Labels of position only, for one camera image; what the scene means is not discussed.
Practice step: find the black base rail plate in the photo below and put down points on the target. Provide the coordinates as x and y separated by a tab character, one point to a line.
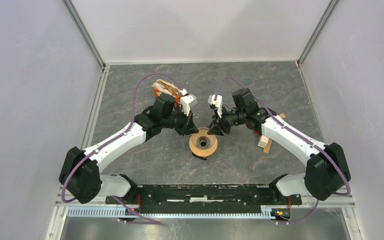
204	198

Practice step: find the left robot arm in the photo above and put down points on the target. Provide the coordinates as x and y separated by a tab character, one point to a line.
81	175

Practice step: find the small wooden cube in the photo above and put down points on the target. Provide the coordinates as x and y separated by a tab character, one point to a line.
282	116

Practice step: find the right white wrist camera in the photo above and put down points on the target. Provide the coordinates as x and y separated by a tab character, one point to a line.
215	102

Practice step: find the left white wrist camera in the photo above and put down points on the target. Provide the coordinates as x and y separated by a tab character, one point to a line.
187	101

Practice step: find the white slotted cable duct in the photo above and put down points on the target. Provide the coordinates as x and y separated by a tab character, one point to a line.
120	212

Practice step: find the clear glass dripper cone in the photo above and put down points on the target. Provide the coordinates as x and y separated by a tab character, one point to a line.
202	140

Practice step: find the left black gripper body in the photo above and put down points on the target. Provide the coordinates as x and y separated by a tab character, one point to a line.
176	121

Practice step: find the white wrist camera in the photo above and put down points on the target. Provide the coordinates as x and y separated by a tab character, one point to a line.
187	101
215	102

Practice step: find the dark glass carafe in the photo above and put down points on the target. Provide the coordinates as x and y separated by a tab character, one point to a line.
204	158

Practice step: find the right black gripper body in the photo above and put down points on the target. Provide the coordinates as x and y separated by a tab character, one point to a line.
230	119

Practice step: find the orange coffee filter box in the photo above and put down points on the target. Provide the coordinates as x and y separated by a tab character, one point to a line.
161	86

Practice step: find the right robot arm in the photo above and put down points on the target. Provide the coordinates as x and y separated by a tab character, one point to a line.
326	168

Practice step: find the brown flat wooden block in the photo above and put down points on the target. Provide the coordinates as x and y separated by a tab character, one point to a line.
267	147

